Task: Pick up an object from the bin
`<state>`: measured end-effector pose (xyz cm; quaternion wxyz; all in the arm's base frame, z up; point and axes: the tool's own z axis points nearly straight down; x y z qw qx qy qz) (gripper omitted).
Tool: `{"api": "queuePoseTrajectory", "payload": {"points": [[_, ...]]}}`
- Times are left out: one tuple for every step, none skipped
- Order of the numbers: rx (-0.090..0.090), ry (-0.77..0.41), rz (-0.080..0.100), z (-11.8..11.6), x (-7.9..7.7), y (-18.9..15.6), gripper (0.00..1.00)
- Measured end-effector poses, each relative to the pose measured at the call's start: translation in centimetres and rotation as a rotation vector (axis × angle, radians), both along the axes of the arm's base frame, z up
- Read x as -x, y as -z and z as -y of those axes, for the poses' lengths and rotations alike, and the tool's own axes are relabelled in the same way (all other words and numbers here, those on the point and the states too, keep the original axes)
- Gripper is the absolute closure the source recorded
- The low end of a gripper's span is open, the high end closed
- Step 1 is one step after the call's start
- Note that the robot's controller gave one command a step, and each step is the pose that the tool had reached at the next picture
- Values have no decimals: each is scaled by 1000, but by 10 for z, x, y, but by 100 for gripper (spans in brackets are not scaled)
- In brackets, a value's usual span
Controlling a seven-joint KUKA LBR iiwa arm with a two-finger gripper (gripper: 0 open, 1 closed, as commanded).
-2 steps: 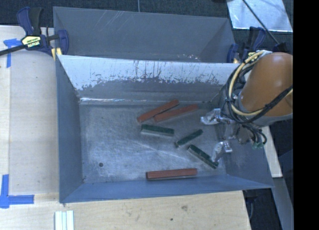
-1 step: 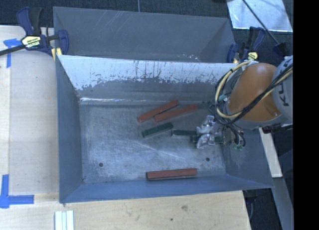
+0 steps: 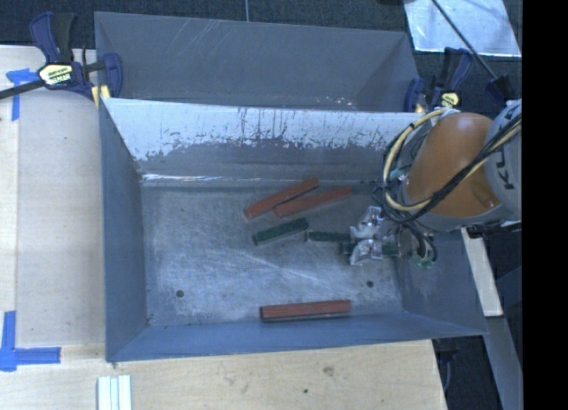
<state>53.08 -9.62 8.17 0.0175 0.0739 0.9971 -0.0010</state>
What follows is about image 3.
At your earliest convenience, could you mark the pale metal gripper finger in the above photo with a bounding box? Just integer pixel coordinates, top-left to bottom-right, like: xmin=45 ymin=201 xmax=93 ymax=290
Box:
xmin=349 ymin=205 xmax=386 ymax=240
xmin=348 ymin=240 xmax=386 ymax=267

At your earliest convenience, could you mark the dark green flat block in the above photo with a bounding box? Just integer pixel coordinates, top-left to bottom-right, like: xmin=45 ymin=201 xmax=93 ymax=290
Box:
xmin=338 ymin=241 xmax=401 ymax=257
xmin=250 ymin=217 xmax=310 ymax=248
xmin=305 ymin=230 xmax=355 ymax=244

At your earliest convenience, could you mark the black cylinder on white bracket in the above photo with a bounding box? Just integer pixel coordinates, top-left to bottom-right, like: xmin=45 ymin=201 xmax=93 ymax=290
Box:
xmin=465 ymin=221 xmax=523 ymax=240

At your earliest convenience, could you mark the grey metal bin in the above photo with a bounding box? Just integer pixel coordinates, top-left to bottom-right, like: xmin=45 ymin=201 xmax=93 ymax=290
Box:
xmin=93 ymin=11 xmax=490 ymax=364

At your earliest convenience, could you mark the pale wood flat board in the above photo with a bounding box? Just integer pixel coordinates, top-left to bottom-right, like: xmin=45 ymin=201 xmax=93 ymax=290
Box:
xmin=14 ymin=84 xmax=108 ymax=350

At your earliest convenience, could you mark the red-brown flat block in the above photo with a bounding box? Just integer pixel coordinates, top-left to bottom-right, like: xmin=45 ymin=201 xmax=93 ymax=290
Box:
xmin=258 ymin=298 xmax=353 ymax=323
xmin=272 ymin=185 xmax=355 ymax=219
xmin=242 ymin=177 xmax=320 ymax=221

